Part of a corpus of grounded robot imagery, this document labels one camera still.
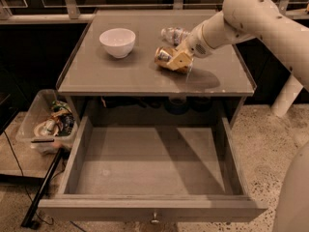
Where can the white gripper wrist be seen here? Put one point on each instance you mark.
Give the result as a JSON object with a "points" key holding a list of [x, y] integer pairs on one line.
{"points": [[195, 45]]}

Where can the crushed orange soda can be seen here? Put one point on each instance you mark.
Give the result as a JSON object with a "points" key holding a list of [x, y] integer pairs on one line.
{"points": [[163, 55]]}

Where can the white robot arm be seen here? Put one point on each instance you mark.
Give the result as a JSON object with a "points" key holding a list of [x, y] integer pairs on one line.
{"points": [[288, 42]]}

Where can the grey cabinet with counter top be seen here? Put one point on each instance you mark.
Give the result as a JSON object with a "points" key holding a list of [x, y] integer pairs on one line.
{"points": [[91, 71]]}

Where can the open grey top drawer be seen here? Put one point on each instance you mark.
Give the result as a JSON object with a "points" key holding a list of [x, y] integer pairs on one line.
{"points": [[184, 173]]}

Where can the metal drawer knob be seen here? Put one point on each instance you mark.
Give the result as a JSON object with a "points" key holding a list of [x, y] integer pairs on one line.
{"points": [[154, 219]]}

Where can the clear plastic water bottle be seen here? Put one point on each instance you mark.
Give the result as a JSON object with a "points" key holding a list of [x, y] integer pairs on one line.
{"points": [[174, 35]]}

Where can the white ceramic bowl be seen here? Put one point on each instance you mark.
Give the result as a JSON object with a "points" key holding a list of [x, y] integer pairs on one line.
{"points": [[118, 42]]}

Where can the colourful snack bags in bin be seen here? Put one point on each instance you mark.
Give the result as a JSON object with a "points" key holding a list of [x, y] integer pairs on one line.
{"points": [[61, 113]]}

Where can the clear plastic storage bin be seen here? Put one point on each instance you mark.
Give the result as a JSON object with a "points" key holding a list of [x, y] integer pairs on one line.
{"points": [[40, 111]]}

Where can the white plate in bin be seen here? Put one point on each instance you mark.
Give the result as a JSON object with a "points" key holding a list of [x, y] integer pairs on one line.
{"points": [[48, 128]]}

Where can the black floor stand bar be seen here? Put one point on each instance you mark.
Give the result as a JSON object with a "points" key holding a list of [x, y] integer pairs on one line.
{"points": [[28, 219]]}

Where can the metal window railing frame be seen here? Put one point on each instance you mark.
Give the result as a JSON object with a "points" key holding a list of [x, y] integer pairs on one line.
{"points": [[128, 7]]}

